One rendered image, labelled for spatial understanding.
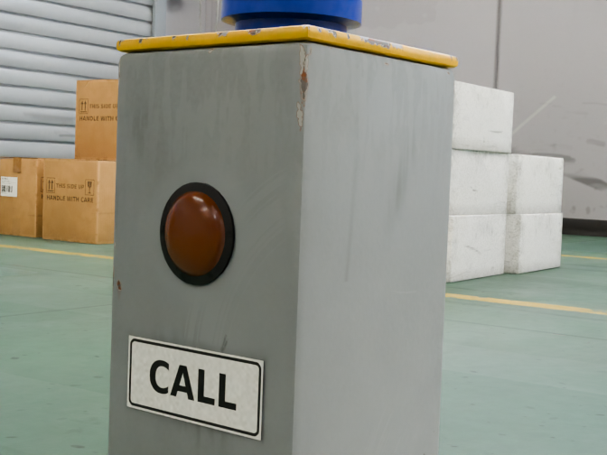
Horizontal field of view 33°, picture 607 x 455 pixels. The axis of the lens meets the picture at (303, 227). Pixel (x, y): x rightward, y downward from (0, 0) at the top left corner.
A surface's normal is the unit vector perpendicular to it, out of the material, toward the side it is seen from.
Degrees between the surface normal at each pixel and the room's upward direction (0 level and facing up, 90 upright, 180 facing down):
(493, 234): 90
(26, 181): 90
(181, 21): 90
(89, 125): 90
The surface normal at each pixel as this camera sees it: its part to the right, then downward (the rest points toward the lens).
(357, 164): 0.77, 0.06
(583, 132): -0.58, 0.02
